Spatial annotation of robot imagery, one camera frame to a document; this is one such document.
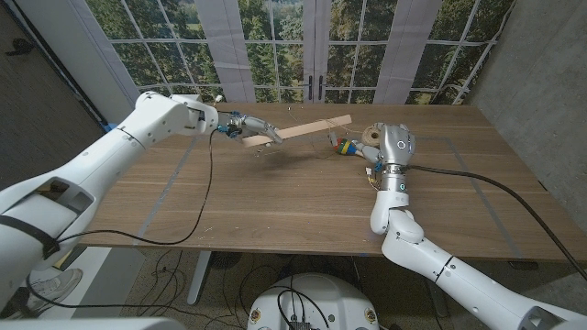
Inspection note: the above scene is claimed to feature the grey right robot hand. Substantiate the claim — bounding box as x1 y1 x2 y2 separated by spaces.
355 122 416 194

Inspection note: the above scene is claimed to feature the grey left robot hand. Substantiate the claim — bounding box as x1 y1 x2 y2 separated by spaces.
216 111 285 147

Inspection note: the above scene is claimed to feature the brown twine spool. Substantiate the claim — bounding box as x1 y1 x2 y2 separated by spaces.
360 126 382 148

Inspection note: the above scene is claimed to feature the wooden clip hanger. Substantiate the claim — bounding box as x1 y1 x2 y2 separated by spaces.
241 107 353 155

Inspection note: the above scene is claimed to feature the colourful striped wooden maraca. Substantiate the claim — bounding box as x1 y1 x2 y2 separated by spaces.
332 136 368 158

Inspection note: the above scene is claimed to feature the printed window forest backdrop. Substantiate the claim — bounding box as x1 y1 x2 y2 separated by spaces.
84 0 517 121

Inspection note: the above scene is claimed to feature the white table leg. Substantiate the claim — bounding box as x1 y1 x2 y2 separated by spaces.
186 249 213 306

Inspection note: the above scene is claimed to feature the white robot torso base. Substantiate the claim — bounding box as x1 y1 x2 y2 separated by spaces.
246 272 381 330

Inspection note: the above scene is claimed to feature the grey sneaker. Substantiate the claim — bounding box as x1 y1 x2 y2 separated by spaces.
20 268 83 317

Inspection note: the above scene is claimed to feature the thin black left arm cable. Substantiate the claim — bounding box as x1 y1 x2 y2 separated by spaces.
25 129 219 309

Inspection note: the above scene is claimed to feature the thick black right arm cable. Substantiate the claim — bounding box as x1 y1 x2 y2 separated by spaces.
405 163 587 281

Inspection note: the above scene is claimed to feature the black wall hook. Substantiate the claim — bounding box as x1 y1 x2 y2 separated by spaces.
5 38 34 57

